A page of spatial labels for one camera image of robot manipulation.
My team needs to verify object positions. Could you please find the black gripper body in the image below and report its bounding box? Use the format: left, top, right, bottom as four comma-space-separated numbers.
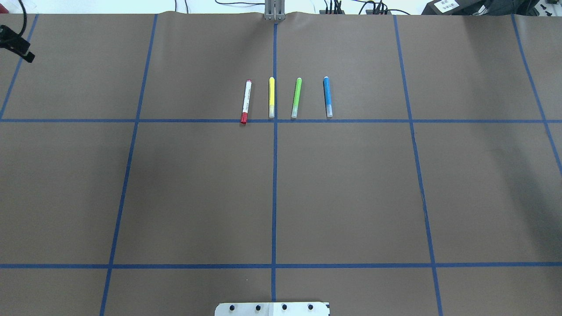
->
0, 25, 36, 63

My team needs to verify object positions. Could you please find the blue highlighter pen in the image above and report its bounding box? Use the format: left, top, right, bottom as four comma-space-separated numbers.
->
323, 76, 333, 118

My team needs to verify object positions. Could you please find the red and white marker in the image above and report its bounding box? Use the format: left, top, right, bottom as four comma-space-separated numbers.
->
240, 80, 252, 125

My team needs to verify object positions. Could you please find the grey aluminium frame post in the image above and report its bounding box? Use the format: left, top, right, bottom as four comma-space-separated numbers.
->
264, 0, 285, 22

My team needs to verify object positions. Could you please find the black power adapter box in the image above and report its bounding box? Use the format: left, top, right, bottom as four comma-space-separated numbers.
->
421, 0, 493, 15

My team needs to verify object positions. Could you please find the green highlighter pen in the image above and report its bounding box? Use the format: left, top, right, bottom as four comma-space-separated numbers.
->
291, 77, 303, 119

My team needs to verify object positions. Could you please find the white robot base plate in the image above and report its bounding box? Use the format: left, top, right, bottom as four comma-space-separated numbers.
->
214, 302, 331, 316

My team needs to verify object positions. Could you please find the yellow highlighter pen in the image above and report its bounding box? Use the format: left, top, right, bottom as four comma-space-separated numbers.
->
268, 76, 275, 119

